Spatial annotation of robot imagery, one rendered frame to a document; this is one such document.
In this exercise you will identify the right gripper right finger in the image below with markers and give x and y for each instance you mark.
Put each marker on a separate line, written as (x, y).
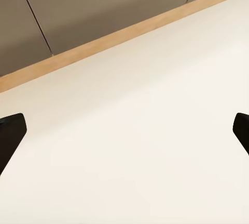
(241, 129)

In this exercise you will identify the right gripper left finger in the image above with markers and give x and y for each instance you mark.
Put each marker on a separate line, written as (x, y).
(12, 130)

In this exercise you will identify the cabinet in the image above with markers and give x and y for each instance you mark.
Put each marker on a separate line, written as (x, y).
(34, 30)

